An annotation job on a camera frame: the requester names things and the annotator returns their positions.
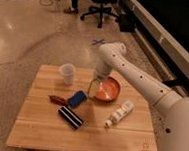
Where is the blue sponge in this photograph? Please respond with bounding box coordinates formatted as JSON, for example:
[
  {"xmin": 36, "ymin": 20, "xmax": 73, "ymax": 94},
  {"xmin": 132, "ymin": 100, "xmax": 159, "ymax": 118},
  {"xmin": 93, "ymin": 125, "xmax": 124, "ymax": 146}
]
[{"xmin": 67, "ymin": 91, "xmax": 87, "ymax": 108}]

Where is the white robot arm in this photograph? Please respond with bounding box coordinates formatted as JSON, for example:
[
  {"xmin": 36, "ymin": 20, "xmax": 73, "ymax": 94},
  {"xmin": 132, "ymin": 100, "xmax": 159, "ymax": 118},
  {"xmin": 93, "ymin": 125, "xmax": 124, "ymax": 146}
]
[{"xmin": 93, "ymin": 42, "xmax": 189, "ymax": 151}]

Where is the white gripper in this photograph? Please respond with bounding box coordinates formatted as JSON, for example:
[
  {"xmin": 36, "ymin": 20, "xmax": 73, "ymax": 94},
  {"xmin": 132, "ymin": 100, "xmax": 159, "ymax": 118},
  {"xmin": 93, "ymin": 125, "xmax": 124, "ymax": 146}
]
[{"xmin": 88, "ymin": 67, "xmax": 110, "ymax": 99}]

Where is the black box on floor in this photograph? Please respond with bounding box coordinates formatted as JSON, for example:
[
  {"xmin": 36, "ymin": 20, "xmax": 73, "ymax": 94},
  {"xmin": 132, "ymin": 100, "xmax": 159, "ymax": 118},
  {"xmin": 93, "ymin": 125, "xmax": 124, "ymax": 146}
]
[{"xmin": 118, "ymin": 11, "xmax": 136, "ymax": 32}]

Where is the black office chair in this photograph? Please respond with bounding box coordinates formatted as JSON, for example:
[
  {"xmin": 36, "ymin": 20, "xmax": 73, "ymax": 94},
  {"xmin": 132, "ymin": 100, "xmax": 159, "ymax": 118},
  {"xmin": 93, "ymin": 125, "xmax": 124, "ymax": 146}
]
[{"xmin": 80, "ymin": 0, "xmax": 119, "ymax": 28}]

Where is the wooden table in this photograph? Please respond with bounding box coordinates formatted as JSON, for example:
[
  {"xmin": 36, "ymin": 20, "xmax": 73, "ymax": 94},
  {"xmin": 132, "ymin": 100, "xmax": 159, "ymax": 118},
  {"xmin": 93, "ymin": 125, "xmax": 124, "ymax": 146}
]
[{"xmin": 6, "ymin": 65, "xmax": 158, "ymax": 151}]

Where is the orange bowl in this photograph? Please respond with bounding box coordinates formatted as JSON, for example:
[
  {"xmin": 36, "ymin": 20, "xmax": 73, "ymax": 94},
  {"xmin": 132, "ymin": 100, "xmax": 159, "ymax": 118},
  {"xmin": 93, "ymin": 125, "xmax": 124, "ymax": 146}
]
[{"xmin": 95, "ymin": 76, "xmax": 121, "ymax": 102}]

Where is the white plastic bottle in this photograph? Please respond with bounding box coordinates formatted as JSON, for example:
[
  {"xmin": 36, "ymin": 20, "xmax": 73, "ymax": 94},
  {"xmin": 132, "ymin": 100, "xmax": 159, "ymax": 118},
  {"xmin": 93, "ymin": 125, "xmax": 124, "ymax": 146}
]
[{"xmin": 104, "ymin": 100, "xmax": 134, "ymax": 128}]

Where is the black white striped box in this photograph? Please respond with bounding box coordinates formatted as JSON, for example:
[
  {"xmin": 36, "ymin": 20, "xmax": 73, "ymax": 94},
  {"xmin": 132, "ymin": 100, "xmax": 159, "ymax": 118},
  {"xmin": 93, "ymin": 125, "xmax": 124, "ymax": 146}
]
[{"xmin": 58, "ymin": 106, "xmax": 84, "ymax": 130}]

